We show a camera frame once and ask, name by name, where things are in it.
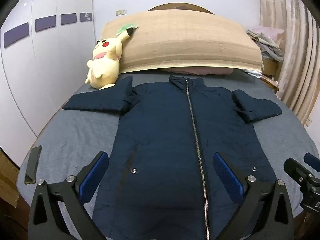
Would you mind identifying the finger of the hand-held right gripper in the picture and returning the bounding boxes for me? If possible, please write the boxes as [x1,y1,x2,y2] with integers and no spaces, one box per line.
[304,152,320,173]
[284,157,314,182]

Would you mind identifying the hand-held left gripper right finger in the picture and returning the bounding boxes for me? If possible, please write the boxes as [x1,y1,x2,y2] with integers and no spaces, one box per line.
[212,152,294,240]

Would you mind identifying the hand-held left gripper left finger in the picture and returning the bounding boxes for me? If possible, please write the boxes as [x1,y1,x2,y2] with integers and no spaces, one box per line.
[27,151,110,240]

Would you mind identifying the navy blue puffer jacket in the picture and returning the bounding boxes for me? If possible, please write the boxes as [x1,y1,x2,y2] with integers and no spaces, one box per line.
[62,74,283,240]

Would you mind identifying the pile of light clothes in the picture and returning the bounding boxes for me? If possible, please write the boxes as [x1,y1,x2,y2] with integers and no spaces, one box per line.
[246,26,285,62]

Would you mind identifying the grey bed sheet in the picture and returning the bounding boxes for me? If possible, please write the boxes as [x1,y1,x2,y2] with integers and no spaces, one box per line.
[16,71,320,240]

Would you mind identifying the black smartphone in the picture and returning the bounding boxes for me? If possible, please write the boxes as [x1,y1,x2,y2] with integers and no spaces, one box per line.
[24,145,42,184]

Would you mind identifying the cardboard box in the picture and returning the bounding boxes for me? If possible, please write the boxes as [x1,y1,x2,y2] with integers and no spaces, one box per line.
[0,152,19,207]

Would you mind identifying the wooden nightstand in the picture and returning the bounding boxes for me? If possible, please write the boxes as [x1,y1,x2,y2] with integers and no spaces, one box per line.
[261,59,279,93]

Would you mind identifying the beige curtain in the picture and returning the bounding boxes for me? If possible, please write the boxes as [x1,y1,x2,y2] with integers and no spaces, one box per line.
[257,0,320,125]

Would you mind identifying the yellow plush toy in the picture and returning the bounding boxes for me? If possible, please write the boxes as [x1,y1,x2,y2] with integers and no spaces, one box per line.
[84,27,134,90]

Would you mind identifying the green hand fan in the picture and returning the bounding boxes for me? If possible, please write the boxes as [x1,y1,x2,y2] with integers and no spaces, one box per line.
[115,22,139,34]

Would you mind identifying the brown wooden headboard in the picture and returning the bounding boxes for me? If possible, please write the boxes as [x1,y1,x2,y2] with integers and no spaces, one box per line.
[146,3,215,14]

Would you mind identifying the plain purple wall panel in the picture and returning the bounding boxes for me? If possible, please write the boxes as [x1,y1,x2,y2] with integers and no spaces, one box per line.
[4,22,29,47]
[35,15,57,32]
[61,13,77,25]

